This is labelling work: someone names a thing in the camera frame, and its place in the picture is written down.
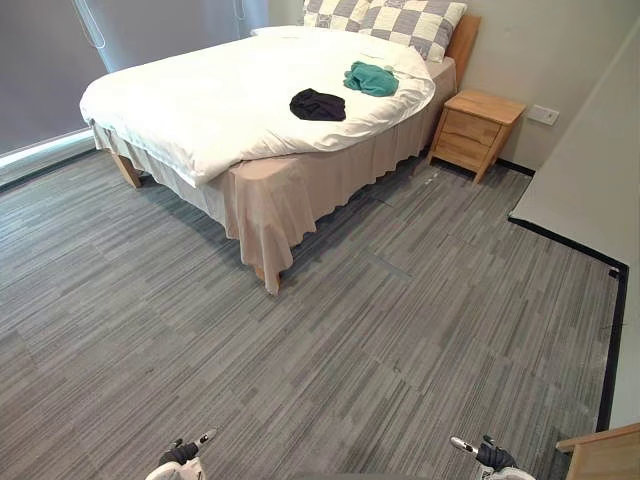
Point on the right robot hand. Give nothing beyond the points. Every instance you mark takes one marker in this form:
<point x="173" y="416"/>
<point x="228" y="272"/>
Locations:
<point x="491" y="454"/>

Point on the wooden nightstand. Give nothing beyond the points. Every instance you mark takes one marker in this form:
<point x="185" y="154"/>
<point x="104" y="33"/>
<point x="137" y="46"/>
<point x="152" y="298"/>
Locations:
<point x="477" y="132"/>

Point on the teal green cloth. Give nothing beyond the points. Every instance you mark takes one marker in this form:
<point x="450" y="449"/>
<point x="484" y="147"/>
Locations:
<point x="372" y="79"/>

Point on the beige bed sheet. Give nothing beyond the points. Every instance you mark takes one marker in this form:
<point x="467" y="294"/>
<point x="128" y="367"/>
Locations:
<point x="280" y="200"/>

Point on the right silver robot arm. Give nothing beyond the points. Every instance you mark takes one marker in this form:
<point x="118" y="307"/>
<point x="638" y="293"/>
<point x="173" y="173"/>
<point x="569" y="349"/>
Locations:
<point x="505" y="473"/>

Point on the grey roller blind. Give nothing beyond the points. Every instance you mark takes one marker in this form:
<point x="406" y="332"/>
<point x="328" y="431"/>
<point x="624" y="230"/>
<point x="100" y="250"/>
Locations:
<point x="75" y="65"/>

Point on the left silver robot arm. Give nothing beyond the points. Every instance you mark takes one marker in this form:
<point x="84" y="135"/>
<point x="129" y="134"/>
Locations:
<point x="177" y="471"/>

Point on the black cloth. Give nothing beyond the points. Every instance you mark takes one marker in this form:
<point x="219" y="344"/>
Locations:
<point x="318" y="105"/>

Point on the white duvet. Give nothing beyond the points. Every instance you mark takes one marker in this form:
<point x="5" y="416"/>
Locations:
<point x="250" y="95"/>

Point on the light wooden furniture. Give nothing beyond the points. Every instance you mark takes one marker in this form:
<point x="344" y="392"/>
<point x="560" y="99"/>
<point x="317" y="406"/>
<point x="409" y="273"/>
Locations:
<point x="605" y="452"/>

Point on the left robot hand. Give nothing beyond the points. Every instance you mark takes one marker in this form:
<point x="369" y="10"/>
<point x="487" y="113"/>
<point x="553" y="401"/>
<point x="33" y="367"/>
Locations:
<point x="181" y="451"/>

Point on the white wall socket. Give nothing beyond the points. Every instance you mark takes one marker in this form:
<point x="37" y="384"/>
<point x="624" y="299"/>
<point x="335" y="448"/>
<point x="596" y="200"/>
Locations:
<point x="543" y="114"/>

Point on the checkered grey cream pillow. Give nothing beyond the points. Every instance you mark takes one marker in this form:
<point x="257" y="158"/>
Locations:
<point x="332" y="12"/>
<point x="417" y="25"/>

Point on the wooden bed frame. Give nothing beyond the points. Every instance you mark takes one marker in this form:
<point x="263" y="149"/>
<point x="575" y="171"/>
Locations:
<point x="462" y="45"/>

